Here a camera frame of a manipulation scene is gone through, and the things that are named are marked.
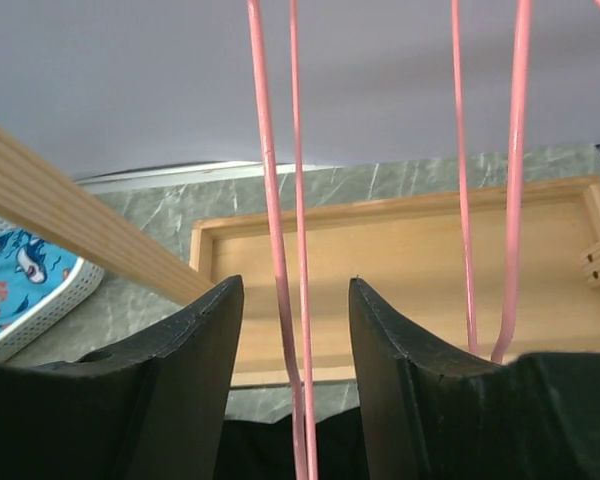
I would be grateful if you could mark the blue shark print cloth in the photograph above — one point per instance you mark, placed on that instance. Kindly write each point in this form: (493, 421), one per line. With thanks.
(30, 269)

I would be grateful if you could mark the white plastic basket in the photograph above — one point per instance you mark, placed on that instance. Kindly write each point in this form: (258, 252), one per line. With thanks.
(79, 285)

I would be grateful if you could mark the black t shirt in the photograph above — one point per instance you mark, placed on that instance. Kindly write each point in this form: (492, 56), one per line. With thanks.
(263, 451)

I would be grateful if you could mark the wooden clothes rack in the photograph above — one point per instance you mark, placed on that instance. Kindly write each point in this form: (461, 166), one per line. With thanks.
(396, 226)

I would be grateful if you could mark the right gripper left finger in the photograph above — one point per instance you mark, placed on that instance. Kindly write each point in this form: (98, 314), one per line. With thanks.
(150, 406)

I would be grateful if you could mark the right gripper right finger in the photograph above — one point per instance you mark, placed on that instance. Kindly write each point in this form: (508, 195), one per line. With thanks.
(433, 411)

